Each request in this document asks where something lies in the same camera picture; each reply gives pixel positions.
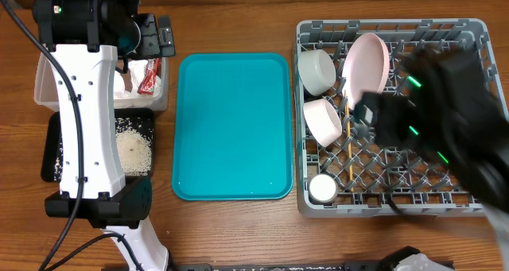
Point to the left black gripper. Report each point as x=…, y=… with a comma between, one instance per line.
x=152, y=29

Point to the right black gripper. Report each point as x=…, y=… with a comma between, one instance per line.
x=374, y=114

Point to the wooden chopstick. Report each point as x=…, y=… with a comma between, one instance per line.
x=348, y=129

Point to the red snack wrapper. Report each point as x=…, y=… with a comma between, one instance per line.
x=147, y=86

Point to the large white plate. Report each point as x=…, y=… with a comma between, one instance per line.
x=366, y=68

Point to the small white plate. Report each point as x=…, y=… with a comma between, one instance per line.
x=323, y=121

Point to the grey bowl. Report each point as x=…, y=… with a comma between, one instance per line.
x=316, y=71

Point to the white cup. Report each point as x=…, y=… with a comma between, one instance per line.
x=323, y=189

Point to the pile of white rice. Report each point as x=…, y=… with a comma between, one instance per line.
x=133, y=149

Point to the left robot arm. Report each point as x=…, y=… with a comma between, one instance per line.
x=83, y=40

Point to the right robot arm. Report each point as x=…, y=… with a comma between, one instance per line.
x=451, y=118

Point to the clear plastic waste bin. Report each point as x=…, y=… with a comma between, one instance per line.
x=45, y=93

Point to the grey dishwasher rack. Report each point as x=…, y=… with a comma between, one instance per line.
x=384, y=175

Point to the black food waste tray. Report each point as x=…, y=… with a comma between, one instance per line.
x=135, y=116

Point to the teal serving tray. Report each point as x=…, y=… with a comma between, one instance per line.
x=233, y=131

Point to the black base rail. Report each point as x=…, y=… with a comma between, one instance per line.
x=407, y=258

